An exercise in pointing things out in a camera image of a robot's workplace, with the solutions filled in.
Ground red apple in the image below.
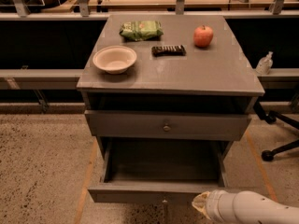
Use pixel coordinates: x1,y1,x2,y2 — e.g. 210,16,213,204
193,25,214,48

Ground green chip bag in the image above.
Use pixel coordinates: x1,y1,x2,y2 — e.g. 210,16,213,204
120,21,164,41

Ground dark chocolate bar wrapper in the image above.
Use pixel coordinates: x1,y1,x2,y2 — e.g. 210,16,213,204
151,45,186,57

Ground clear sanitizer bottle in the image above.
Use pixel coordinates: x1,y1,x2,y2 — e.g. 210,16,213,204
255,51,273,75

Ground grey top drawer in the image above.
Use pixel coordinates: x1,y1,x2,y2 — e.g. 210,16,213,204
85,110,249,141

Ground grey wooden drawer cabinet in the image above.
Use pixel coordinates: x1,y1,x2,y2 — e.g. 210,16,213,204
76,13,265,161

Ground black office chair base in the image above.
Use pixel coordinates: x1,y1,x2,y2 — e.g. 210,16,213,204
253,102,299,162

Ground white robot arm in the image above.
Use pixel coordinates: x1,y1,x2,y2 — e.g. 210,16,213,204
192,189,299,224

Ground grey drawer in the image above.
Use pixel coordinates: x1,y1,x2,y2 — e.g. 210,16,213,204
85,110,249,141
89,138,232,203

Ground white paper bowl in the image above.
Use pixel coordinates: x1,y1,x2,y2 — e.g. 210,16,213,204
93,46,137,75

